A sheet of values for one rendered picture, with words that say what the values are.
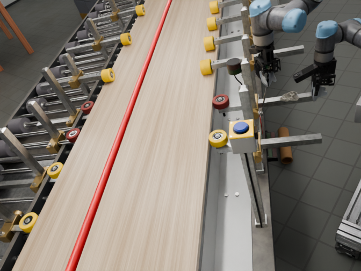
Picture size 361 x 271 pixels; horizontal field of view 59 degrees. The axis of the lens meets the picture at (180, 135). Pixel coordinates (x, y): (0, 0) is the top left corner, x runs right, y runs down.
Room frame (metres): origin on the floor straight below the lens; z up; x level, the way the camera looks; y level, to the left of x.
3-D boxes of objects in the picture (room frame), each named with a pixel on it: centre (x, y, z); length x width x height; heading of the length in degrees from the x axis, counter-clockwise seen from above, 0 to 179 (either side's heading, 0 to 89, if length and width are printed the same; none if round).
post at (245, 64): (1.12, -0.37, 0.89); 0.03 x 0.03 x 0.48; 67
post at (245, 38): (1.35, -0.46, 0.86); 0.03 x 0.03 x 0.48; 67
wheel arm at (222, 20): (1.84, -0.69, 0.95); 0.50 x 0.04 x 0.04; 67
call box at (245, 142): (0.65, -0.17, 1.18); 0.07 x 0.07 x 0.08; 67
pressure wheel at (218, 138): (0.99, -0.15, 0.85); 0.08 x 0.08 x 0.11
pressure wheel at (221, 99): (1.22, -0.24, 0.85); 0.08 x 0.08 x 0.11
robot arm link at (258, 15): (1.04, -0.43, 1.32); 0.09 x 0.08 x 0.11; 30
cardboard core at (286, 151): (1.53, -0.69, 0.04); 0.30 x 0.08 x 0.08; 157
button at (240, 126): (0.65, -0.17, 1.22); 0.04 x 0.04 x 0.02
